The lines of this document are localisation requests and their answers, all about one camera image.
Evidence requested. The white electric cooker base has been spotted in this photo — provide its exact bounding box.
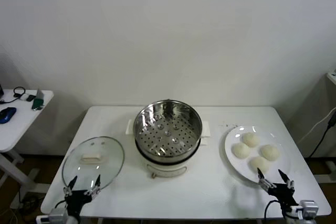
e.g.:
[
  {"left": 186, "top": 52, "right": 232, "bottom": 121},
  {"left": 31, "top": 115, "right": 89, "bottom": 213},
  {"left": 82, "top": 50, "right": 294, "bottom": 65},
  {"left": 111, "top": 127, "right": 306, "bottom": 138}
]
[{"left": 125, "top": 119, "right": 212, "bottom": 179}]

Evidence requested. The black looped cable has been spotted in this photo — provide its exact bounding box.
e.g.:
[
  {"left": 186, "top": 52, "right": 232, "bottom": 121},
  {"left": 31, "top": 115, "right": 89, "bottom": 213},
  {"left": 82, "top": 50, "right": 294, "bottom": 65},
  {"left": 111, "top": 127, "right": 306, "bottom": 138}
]
[{"left": 0, "top": 86, "right": 26, "bottom": 104}]

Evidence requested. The glass lid with cream handle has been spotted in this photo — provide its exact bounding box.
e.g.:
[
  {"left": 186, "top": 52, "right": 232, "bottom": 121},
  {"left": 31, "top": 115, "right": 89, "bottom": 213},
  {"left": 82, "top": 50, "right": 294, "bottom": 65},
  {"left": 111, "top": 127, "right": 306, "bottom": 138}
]
[{"left": 61, "top": 136, "right": 125, "bottom": 193}]

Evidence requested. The white shelf edge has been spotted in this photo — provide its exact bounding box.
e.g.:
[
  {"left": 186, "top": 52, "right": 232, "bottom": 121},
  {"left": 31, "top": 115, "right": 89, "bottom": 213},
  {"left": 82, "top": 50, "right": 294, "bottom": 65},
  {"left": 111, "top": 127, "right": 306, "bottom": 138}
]
[{"left": 326, "top": 70, "right": 336, "bottom": 86}]

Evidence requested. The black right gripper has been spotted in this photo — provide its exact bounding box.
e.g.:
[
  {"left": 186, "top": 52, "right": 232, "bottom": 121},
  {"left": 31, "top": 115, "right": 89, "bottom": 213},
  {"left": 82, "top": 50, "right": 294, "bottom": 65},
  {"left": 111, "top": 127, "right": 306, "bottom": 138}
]
[{"left": 256, "top": 167, "right": 299, "bottom": 213}]

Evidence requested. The white steamed baozi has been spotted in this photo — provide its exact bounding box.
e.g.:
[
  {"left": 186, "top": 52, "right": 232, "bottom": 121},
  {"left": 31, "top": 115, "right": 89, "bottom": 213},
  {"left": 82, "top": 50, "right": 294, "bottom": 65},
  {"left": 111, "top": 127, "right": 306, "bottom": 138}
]
[
  {"left": 232, "top": 142, "right": 251, "bottom": 161},
  {"left": 260, "top": 144, "right": 280, "bottom": 162},
  {"left": 241, "top": 132, "right": 260, "bottom": 148},
  {"left": 248, "top": 156, "right": 270, "bottom": 175}
]

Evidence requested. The white round plate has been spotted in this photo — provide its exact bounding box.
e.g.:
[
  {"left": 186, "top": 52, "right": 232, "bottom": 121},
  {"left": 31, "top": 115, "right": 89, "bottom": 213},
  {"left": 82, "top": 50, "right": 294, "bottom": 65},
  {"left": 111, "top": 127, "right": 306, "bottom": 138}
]
[{"left": 224, "top": 125, "right": 292, "bottom": 185}]

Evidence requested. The black cable with plug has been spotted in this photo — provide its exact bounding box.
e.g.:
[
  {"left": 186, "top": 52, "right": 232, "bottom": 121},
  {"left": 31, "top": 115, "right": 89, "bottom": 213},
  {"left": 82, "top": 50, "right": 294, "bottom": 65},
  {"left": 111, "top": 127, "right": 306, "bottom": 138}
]
[{"left": 306, "top": 111, "right": 336, "bottom": 158}]

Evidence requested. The green small device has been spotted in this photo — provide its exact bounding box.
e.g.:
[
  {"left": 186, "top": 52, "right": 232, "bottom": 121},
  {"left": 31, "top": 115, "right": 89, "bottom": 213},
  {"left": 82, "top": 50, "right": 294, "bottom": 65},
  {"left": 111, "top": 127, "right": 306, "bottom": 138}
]
[{"left": 31, "top": 98, "right": 45, "bottom": 111}]

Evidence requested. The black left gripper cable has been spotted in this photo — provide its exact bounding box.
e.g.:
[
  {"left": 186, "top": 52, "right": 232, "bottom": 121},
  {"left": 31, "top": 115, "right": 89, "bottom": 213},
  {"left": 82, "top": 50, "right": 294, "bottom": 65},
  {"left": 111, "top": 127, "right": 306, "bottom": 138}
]
[{"left": 54, "top": 199, "right": 69, "bottom": 213}]

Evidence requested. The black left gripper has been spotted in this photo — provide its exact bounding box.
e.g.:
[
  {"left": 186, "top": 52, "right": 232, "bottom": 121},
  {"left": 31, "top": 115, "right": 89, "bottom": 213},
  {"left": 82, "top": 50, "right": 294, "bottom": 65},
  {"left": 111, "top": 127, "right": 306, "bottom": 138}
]
[{"left": 64, "top": 174, "right": 102, "bottom": 221}]

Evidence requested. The blue computer mouse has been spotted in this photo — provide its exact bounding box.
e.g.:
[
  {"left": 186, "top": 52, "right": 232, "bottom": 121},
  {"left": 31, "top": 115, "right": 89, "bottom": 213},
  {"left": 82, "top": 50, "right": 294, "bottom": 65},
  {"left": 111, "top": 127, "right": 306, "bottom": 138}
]
[{"left": 0, "top": 106, "right": 17, "bottom": 124}]

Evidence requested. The floor cable bundle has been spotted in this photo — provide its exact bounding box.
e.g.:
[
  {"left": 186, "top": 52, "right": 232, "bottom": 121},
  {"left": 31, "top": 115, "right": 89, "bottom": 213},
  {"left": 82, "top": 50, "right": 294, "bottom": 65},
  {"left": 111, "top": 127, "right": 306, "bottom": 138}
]
[{"left": 10, "top": 192, "right": 43, "bottom": 218}]

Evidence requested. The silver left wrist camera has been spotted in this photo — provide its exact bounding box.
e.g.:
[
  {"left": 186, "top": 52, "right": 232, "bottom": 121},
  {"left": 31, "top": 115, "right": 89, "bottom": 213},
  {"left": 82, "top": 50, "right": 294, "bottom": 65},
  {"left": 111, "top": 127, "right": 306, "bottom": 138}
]
[{"left": 36, "top": 208, "right": 69, "bottom": 224}]

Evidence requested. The white side table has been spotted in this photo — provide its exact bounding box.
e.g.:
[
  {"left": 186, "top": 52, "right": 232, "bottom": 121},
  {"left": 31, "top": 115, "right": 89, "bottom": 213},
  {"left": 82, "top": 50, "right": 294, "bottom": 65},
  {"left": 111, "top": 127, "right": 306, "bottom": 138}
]
[{"left": 0, "top": 89, "right": 55, "bottom": 195}]

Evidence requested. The stainless perforated steamer basket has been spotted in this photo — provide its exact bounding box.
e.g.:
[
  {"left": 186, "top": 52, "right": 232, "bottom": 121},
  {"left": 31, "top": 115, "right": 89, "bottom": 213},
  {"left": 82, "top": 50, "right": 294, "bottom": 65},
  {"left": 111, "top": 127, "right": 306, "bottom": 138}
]
[{"left": 133, "top": 99, "right": 203, "bottom": 158}]

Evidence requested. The white furniture base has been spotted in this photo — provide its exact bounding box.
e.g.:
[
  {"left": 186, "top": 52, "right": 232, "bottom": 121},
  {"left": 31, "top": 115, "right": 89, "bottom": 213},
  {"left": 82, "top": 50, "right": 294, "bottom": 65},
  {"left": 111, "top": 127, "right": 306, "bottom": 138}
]
[{"left": 313, "top": 159, "right": 336, "bottom": 184}]

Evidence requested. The white wall cable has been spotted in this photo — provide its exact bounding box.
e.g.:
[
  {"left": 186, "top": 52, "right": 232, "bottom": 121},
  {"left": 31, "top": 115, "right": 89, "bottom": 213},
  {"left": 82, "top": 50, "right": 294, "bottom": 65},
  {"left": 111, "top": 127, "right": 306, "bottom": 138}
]
[{"left": 298, "top": 108, "right": 336, "bottom": 145}]

